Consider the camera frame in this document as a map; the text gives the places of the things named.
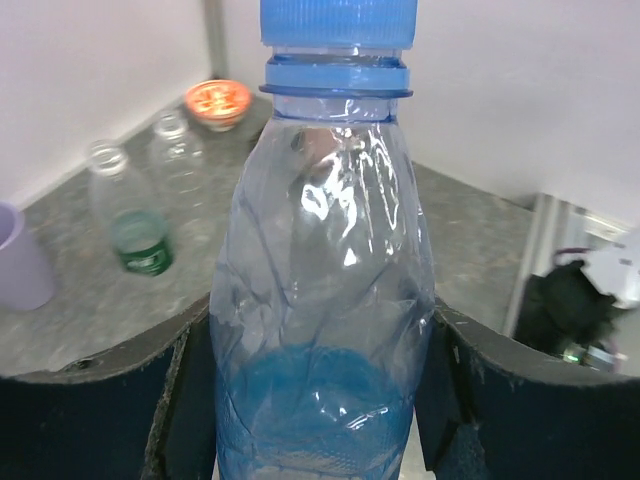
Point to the red patterned bowl right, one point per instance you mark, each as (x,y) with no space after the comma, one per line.
(220,105)

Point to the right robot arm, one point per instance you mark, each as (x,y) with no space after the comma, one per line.
(570,313)

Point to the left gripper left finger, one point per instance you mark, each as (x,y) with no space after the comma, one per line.
(143,409)

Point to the green label water bottle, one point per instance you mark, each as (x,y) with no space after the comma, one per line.
(127,209)

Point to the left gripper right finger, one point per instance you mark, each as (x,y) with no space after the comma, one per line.
(488,407)

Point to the blue label water bottle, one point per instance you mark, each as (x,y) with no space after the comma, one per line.
(323,296)

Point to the clear plastic bottle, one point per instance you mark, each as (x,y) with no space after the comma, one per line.
(176,156)

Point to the blue bottle cap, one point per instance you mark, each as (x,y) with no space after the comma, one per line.
(376,24)

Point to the purple plastic cup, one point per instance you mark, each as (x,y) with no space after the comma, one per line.
(27,279)

